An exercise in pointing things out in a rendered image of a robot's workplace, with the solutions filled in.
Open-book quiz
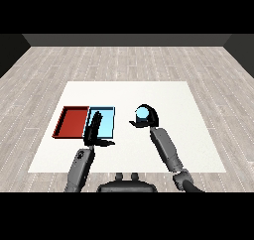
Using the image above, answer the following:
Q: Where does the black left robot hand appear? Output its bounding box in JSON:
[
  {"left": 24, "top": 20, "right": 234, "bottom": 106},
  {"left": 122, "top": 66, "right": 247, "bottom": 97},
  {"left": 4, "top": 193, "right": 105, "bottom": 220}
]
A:
[{"left": 82, "top": 110, "right": 116, "bottom": 148}]

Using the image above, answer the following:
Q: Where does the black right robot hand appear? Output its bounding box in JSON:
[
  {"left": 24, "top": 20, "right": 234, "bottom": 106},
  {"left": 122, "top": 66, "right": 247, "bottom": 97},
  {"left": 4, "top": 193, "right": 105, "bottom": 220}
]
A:
[{"left": 128, "top": 103, "right": 160, "bottom": 129}]

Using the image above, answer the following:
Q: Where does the small blue can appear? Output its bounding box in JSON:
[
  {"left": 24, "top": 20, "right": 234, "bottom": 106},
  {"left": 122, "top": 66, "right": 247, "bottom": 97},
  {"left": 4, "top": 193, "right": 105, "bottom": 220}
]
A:
[{"left": 135, "top": 106, "right": 151, "bottom": 124}]

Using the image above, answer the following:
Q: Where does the light blue shallow open box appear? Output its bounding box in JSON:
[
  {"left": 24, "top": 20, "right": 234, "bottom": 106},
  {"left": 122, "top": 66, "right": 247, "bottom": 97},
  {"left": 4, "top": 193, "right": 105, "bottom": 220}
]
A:
[{"left": 81, "top": 105, "right": 116, "bottom": 140}]

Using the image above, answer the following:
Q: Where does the red shallow open box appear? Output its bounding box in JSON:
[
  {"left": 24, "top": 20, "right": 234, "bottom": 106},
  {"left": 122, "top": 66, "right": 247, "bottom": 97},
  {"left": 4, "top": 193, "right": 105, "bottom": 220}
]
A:
[{"left": 52, "top": 105, "right": 90, "bottom": 140}]

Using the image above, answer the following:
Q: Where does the dark grey robot body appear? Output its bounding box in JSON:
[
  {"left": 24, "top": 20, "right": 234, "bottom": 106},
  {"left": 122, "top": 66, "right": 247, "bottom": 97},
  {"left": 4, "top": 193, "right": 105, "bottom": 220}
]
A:
[{"left": 96, "top": 173, "right": 159, "bottom": 193}]

